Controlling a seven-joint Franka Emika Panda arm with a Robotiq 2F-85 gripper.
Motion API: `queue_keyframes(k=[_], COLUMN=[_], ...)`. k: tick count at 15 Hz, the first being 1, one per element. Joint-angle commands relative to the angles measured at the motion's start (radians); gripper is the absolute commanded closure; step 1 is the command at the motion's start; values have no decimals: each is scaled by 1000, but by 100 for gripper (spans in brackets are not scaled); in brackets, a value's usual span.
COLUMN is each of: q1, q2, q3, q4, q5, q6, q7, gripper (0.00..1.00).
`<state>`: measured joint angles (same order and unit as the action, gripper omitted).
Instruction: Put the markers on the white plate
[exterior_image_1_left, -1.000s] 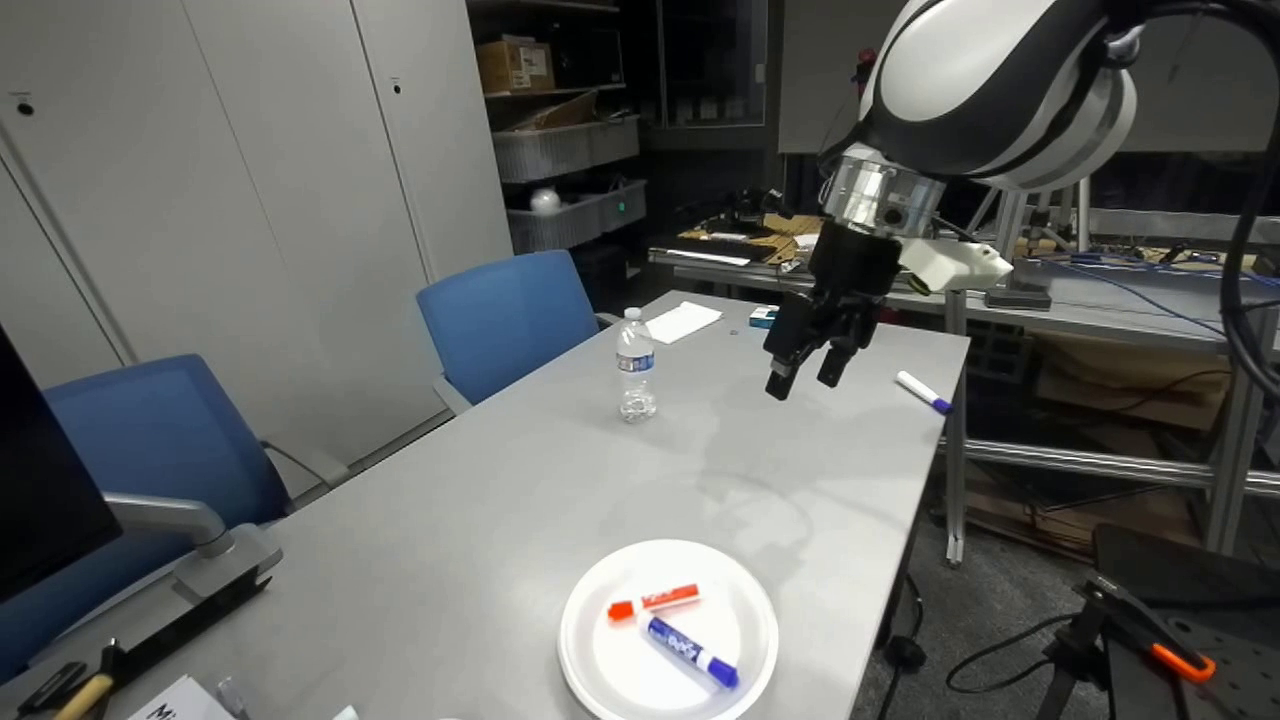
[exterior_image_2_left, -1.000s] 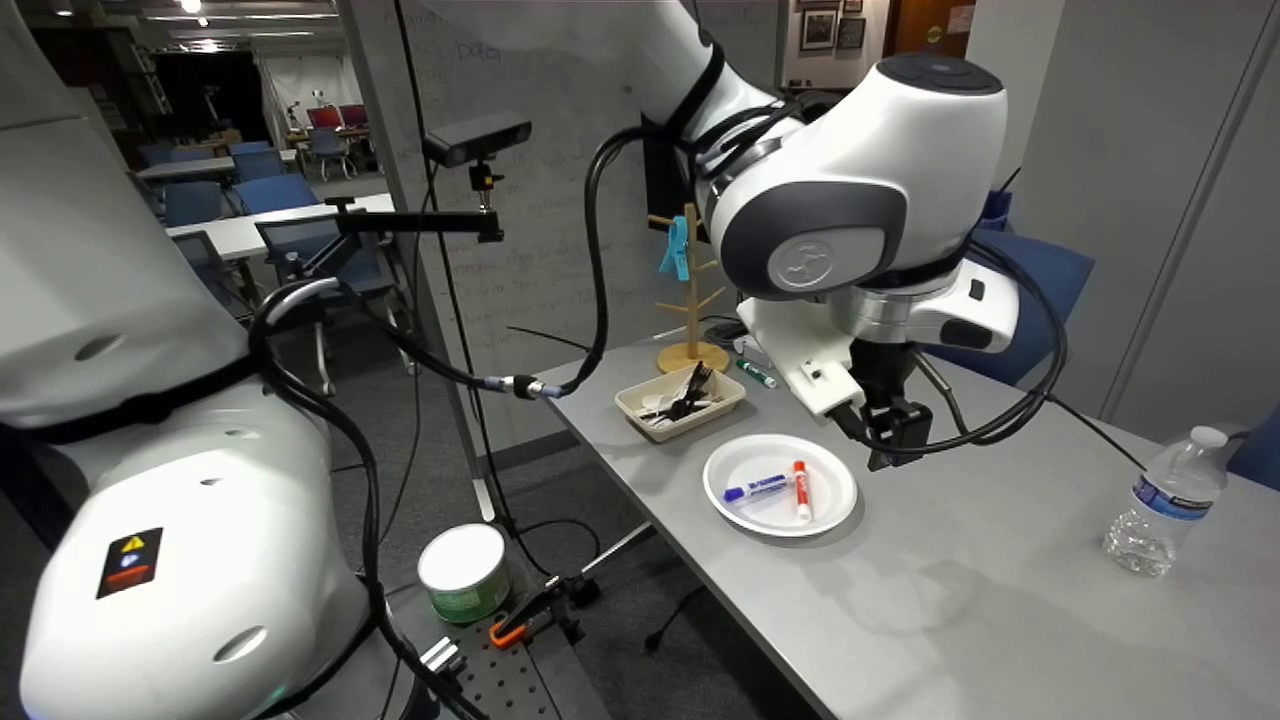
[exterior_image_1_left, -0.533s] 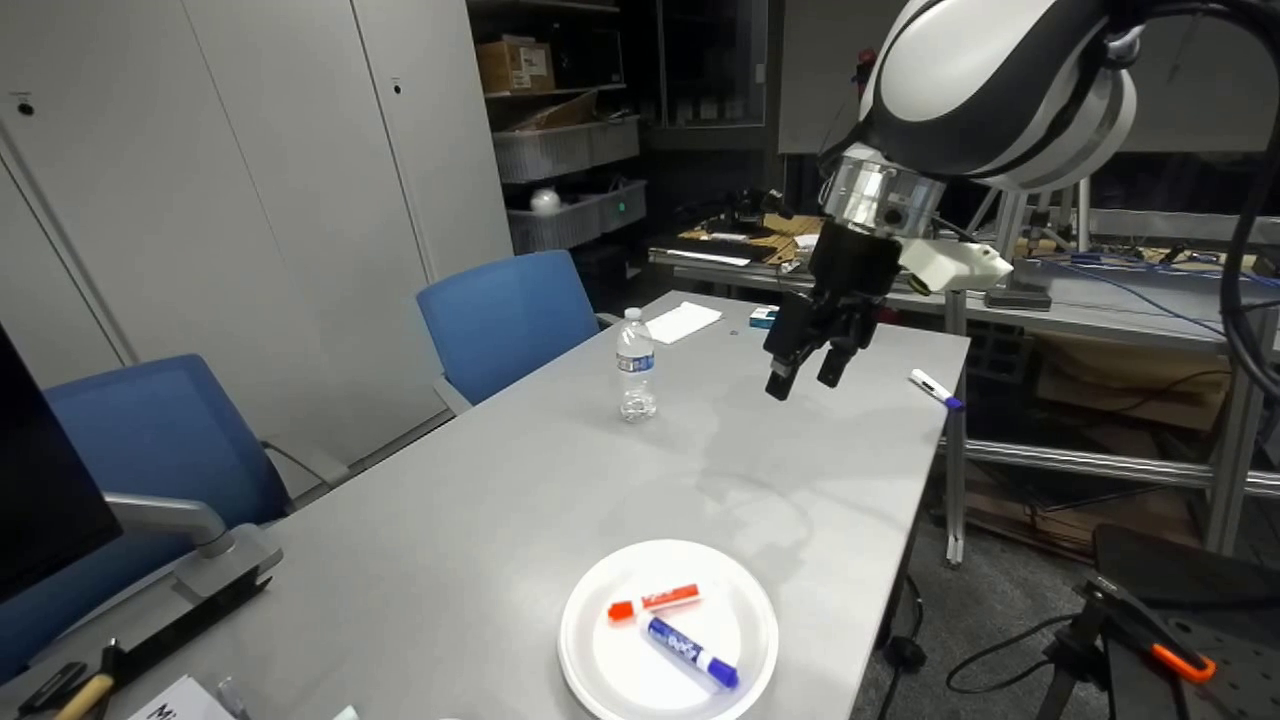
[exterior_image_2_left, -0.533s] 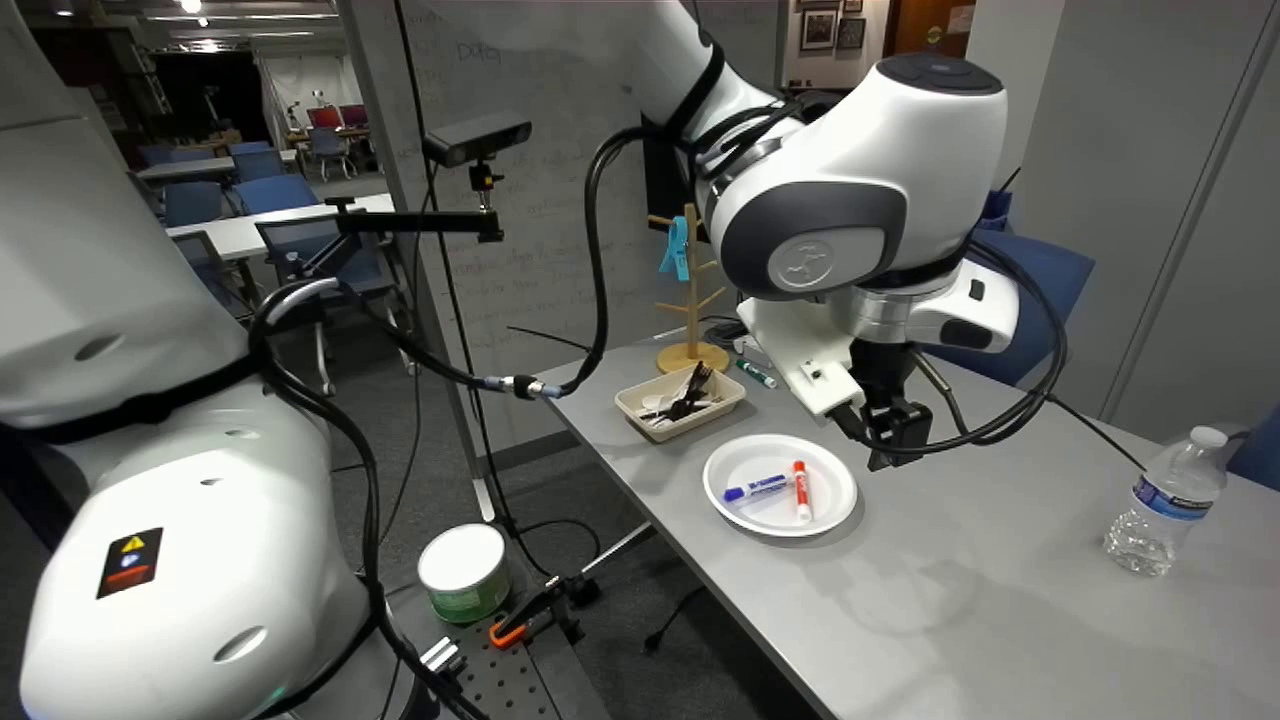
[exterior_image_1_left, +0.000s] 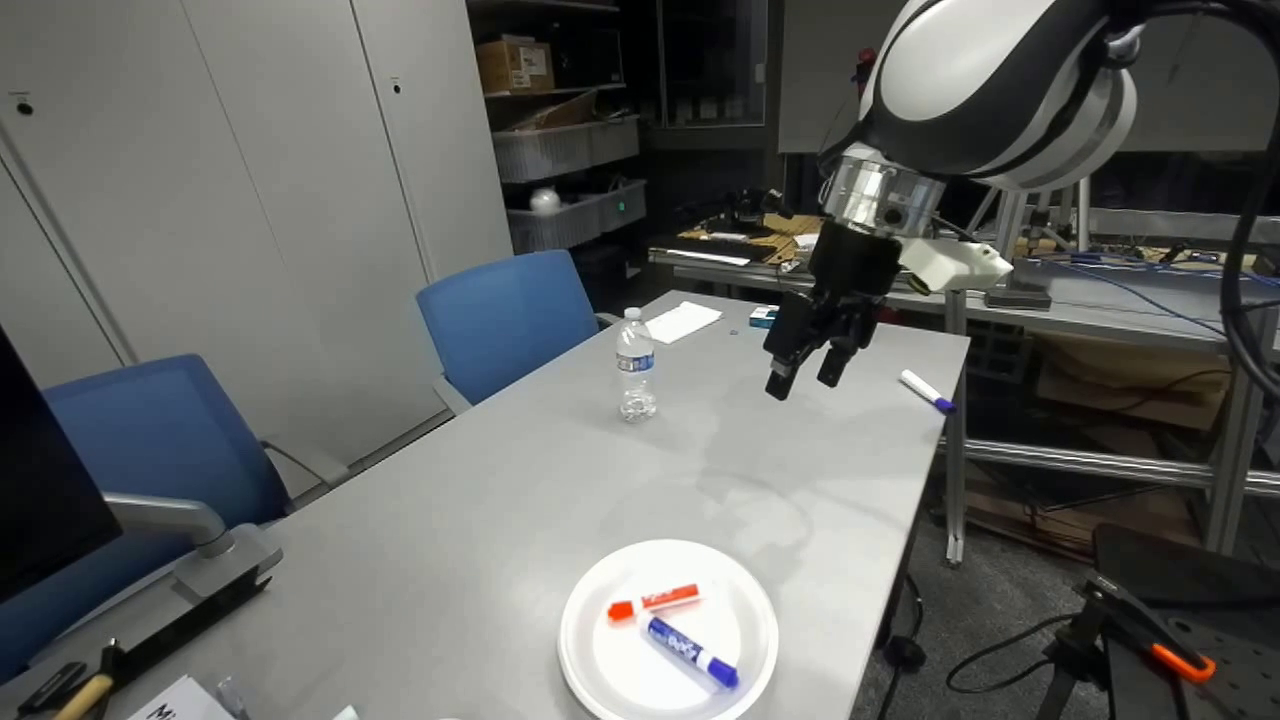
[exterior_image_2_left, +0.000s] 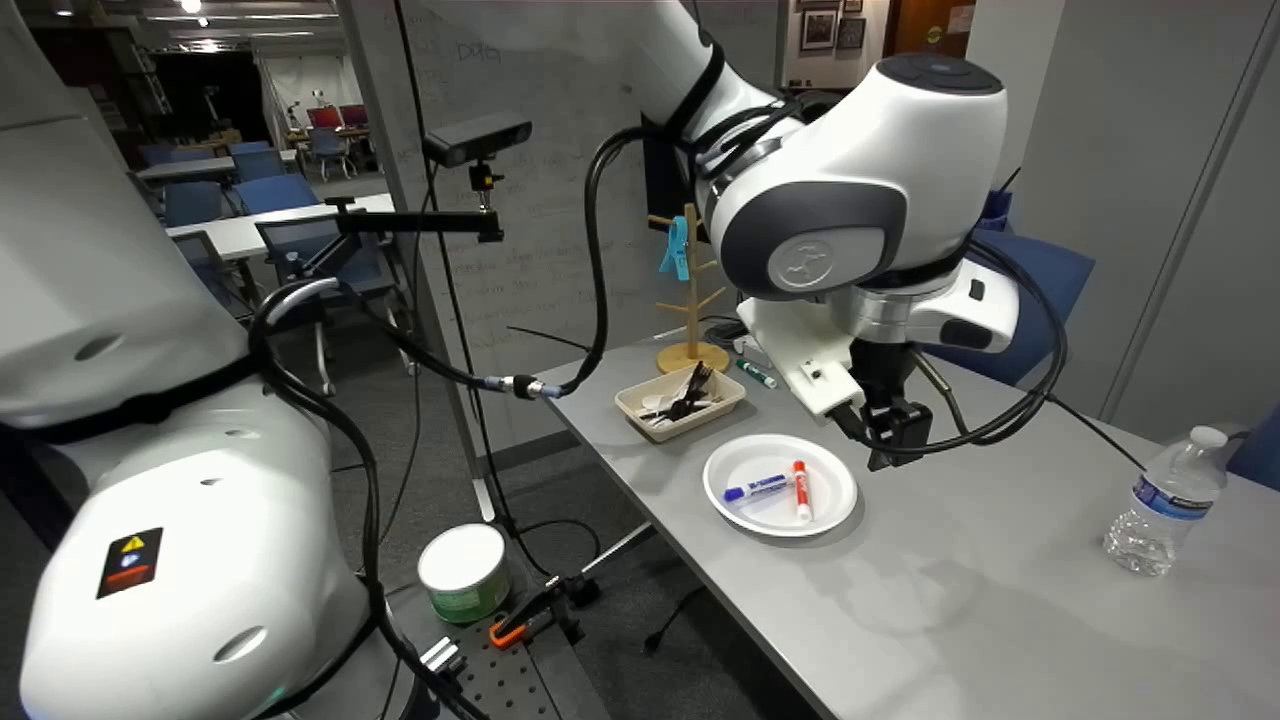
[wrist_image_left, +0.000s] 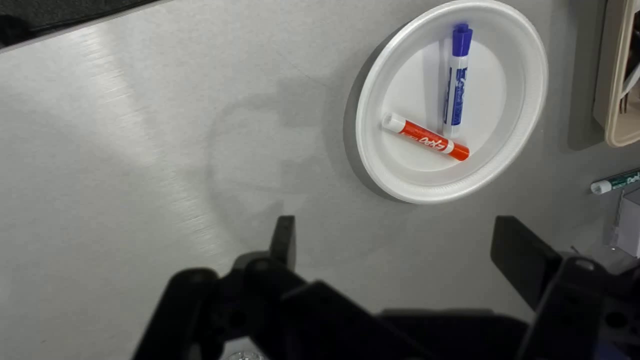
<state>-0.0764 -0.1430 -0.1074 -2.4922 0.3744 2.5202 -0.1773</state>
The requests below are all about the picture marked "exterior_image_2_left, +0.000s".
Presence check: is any white cabinet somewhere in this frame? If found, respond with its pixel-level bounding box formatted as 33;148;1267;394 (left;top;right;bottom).
1013;0;1280;444

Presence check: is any blue office chair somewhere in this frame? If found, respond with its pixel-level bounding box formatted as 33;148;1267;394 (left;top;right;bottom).
1225;406;1280;492
934;194;1101;394

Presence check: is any beige tray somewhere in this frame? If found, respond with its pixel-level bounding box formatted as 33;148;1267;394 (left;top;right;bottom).
612;366;751;449

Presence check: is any black clips pile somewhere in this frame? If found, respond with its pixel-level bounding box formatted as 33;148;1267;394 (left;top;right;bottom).
636;362;721;430

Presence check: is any blue background chair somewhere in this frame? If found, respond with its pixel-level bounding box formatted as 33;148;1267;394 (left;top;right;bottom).
227;135;326;217

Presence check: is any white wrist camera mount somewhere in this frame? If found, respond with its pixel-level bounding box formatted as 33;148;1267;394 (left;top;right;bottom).
731;296;871;420

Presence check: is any red Expo marker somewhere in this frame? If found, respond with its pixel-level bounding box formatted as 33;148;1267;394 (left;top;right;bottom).
790;455;822;524

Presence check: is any white background table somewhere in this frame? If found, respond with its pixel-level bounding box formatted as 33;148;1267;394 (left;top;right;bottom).
159;188;399;267

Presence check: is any green white tub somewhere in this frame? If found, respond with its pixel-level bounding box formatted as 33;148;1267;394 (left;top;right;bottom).
417;519;517;634

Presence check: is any light blue clip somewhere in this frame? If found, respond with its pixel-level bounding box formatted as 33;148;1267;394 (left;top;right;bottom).
656;211;699;286

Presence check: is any wooden mug tree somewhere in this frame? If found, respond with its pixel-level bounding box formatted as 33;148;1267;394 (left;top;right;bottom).
650;196;742;382

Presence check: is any black stereo camera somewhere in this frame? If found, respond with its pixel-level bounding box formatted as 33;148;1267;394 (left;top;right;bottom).
420;114;538;174

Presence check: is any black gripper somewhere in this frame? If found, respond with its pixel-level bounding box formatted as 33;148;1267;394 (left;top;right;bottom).
830;337;935;478

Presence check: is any black camera boom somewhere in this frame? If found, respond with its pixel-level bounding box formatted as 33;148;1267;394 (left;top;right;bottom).
330;158;508;248

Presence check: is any clear plastic water bottle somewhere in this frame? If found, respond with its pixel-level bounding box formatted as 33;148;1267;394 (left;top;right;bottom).
1101;425;1233;584

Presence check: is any white foam plate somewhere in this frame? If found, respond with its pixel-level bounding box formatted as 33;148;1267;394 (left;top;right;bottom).
699;434;862;544

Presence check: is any green pen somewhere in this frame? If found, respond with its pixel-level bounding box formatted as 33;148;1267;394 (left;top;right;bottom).
737;348;780;394

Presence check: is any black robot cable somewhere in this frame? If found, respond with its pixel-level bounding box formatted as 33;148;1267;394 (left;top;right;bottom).
245;54;1077;720

